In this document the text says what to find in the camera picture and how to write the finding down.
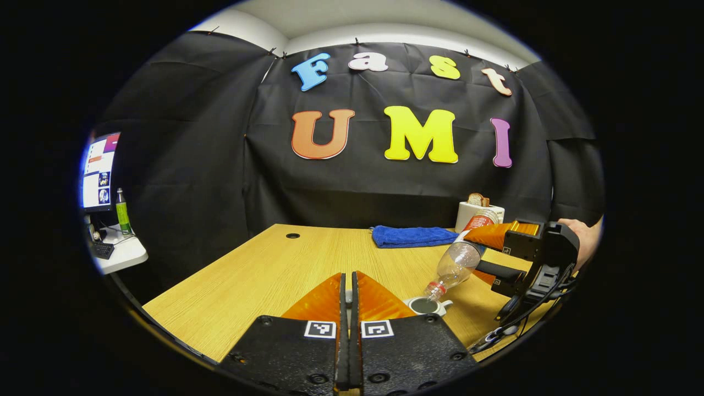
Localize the green bottle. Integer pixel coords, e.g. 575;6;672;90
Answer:
115;188;131;234

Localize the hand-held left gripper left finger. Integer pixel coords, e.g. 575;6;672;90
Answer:
218;272;349;395

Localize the white side desk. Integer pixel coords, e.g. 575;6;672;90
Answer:
88;223;148;274

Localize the clear plastic water bottle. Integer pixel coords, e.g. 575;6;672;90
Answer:
423;209;500;303

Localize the white toaster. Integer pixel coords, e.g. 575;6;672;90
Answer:
455;201;505;234

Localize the computer monitor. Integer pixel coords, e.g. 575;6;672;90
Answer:
81;132;122;213

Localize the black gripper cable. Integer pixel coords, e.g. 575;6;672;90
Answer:
467;278;575;354

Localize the blue towel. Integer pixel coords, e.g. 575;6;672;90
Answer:
372;225;460;249

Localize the black backdrop cloth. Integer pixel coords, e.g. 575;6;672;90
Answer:
91;30;606;303

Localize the white teacup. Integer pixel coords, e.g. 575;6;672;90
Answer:
403;296;453;317

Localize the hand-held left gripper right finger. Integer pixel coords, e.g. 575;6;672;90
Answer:
349;270;479;396

